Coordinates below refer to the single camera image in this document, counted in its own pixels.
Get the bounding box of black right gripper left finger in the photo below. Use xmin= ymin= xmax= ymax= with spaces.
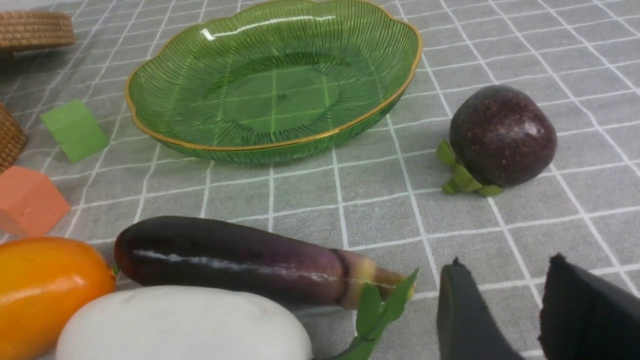
xmin=437 ymin=258 xmax=523 ymax=360

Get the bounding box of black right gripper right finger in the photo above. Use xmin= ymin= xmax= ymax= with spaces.
xmin=539 ymin=253 xmax=640 ymax=360

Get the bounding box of purple eggplant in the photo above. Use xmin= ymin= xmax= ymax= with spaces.
xmin=113 ymin=215 xmax=406 ymax=310

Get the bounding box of white radish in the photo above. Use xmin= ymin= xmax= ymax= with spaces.
xmin=55 ymin=285 xmax=313 ymax=360

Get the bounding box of orange yellow mango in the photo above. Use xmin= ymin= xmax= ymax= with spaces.
xmin=0 ymin=237 xmax=117 ymax=360

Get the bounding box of dark purple mangosteen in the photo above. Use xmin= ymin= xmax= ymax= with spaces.
xmin=436 ymin=84 xmax=558 ymax=198

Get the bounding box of green glass plate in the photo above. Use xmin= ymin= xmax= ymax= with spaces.
xmin=125 ymin=0 xmax=423 ymax=164

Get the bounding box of green foam block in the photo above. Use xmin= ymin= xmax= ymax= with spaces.
xmin=39 ymin=99 xmax=109 ymax=163

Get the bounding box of orange foam block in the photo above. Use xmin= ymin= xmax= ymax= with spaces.
xmin=0 ymin=165 xmax=71 ymax=238

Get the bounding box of woven wicker basket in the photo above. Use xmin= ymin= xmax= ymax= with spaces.
xmin=0 ymin=102 xmax=27 ymax=174

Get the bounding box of woven wicker basket lid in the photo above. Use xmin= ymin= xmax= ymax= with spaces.
xmin=0 ymin=10 xmax=75 ymax=56

